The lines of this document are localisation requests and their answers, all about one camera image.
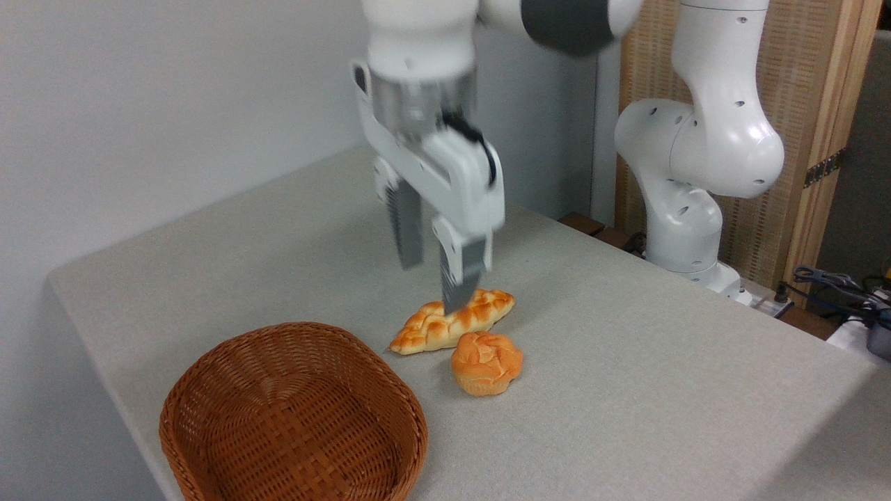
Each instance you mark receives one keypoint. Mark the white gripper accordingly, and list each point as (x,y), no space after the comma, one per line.
(452,177)

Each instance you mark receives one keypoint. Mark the long braided bread loaf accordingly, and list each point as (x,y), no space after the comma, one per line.
(424,327)

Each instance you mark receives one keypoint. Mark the round golden bread roll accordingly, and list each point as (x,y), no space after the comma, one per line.
(486,363)

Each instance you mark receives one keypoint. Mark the white power strip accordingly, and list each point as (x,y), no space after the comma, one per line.
(762,300)

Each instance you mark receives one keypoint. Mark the grey tablecloth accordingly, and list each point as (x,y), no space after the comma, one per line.
(626,417)

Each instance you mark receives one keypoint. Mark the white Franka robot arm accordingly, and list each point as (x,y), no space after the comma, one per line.
(710,139)

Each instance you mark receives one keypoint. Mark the brown woven wicker basket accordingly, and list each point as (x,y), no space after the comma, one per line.
(278,417)

